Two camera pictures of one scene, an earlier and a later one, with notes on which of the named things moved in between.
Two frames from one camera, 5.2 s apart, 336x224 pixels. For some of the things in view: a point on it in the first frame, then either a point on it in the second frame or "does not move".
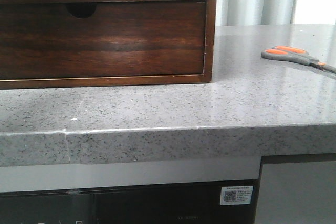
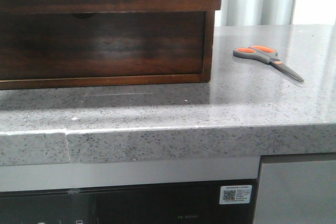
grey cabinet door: (297, 193) does not move
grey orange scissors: (292, 54) → (268, 55)
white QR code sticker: (236, 195) does not move
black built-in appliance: (184, 203) does not move
